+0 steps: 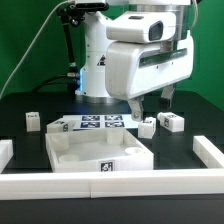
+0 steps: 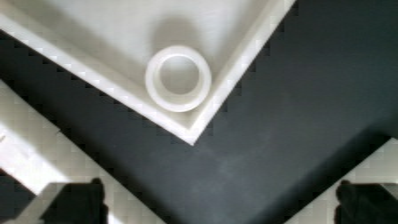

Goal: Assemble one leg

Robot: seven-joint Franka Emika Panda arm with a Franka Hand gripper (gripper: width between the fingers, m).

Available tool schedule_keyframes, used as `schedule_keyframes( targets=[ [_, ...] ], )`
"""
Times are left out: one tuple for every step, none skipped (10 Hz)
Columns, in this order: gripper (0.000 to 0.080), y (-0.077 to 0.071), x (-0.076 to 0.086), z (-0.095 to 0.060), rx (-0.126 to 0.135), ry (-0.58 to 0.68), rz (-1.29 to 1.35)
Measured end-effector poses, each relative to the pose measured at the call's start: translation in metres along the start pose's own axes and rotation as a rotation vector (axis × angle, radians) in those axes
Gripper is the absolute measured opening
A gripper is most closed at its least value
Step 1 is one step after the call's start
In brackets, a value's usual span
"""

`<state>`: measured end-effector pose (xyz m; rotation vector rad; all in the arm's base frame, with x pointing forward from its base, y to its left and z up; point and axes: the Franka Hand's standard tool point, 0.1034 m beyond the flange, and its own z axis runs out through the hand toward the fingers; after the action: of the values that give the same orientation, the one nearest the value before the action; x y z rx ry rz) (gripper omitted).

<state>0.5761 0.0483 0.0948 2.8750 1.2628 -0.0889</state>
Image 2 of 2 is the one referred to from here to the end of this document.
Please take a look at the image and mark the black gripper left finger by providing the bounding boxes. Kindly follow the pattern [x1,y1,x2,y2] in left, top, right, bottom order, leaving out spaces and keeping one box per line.
[40,178,109,224]

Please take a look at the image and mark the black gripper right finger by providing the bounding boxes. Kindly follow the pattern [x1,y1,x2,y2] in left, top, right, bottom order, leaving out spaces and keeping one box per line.
[335,180,398,224]

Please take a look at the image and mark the white right fence block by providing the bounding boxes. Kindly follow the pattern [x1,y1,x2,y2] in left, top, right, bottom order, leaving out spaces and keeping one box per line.
[287,138,398,224]

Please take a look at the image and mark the white front fence rail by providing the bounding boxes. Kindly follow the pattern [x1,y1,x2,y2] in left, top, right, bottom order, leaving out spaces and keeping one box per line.
[0,80,166,224]

